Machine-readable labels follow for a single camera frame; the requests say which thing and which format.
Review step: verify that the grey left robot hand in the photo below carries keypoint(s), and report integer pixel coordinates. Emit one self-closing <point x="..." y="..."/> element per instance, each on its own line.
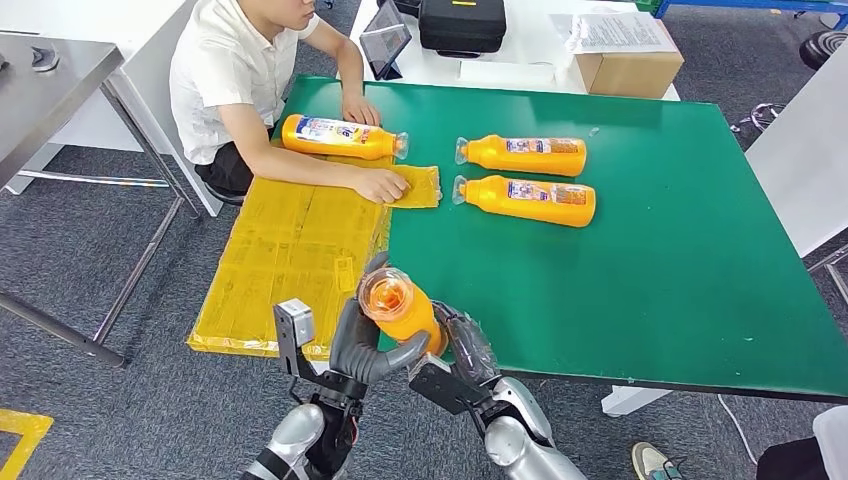
<point x="348" y="351"/>

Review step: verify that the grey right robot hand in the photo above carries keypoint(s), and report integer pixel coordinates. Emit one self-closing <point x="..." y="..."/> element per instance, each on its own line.
<point x="474" y="358"/>

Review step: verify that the person's left hand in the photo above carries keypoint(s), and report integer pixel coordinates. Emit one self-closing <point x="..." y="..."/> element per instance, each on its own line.
<point x="361" y="109"/>

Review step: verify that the person's right hand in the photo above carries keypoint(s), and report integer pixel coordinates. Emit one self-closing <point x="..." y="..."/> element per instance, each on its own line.
<point x="381" y="185"/>

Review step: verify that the orange detergent bottle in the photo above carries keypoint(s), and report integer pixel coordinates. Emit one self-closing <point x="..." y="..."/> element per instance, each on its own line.
<point x="407" y="318"/>
<point x="378" y="147"/>
<point x="490" y="199"/>
<point x="487" y="154"/>

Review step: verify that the person's left forearm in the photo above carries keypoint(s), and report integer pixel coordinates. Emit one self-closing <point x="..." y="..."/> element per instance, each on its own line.
<point x="350" y="76"/>

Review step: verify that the person's right forearm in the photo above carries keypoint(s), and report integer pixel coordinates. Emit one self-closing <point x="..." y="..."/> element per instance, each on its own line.
<point x="305" y="172"/>

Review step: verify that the grey tablet on stand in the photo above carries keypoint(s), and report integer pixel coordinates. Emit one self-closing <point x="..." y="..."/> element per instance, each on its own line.
<point x="385" y="40"/>

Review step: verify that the yellow taped cardboard sheet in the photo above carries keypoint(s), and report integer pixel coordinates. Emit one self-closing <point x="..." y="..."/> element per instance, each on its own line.
<point x="285" y="265"/>

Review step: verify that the black carrying case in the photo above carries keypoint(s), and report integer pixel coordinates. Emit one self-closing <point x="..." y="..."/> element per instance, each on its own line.
<point x="462" y="26"/>

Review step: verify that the person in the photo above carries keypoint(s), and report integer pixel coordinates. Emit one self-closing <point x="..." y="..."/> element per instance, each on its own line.
<point x="788" y="464"/>
<point x="218" y="73"/>

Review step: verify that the black stool seat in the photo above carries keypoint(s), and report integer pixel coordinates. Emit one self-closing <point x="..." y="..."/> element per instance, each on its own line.
<point x="222" y="195"/>

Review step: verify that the white table leg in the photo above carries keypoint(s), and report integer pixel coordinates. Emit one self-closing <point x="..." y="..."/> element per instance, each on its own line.
<point x="636" y="401"/>

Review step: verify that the white table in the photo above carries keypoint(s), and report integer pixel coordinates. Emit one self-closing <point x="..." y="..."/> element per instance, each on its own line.
<point x="530" y="46"/>

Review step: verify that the person's foot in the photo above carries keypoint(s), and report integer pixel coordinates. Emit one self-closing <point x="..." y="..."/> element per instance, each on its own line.
<point x="652" y="460"/>

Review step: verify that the green table cover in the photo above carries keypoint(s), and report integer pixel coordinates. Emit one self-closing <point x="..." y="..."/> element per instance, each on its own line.
<point x="696" y="265"/>

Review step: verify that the printed paper sheet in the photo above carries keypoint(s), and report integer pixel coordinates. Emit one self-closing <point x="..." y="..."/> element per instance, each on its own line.
<point x="619" y="33"/>

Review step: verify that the brown cardboard box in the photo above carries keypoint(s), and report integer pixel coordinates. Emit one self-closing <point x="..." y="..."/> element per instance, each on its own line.
<point x="629" y="74"/>

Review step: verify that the green plastic crates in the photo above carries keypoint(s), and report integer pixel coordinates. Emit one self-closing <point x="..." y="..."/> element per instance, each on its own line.
<point x="647" y="5"/>

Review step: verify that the steel table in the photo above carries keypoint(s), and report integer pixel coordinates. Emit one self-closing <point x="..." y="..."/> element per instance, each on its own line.
<point x="46" y="99"/>

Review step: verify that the yellow floor tape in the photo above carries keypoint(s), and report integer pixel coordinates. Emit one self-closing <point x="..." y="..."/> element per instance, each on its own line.
<point x="23" y="437"/>

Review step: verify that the white panel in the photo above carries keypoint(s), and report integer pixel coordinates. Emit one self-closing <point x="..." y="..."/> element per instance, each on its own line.
<point x="802" y="152"/>

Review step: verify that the blue metal rack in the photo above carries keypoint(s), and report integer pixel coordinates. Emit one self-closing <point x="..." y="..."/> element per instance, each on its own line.
<point x="748" y="5"/>

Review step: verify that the black round stool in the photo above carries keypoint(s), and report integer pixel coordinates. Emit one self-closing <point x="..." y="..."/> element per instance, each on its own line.
<point x="823" y="50"/>

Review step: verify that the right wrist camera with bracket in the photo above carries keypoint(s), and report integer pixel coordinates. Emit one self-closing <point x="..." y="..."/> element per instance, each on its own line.
<point x="437" y="391"/>

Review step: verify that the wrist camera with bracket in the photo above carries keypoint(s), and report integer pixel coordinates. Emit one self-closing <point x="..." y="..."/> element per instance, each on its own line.
<point x="295" y="321"/>
<point x="437" y="391"/>

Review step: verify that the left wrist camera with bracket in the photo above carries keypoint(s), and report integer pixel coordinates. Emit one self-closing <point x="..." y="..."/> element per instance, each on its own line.
<point x="295" y="321"/>

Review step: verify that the metal table frame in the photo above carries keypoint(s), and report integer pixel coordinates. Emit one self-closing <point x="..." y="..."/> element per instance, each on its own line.
<point x="833" y="265"/>

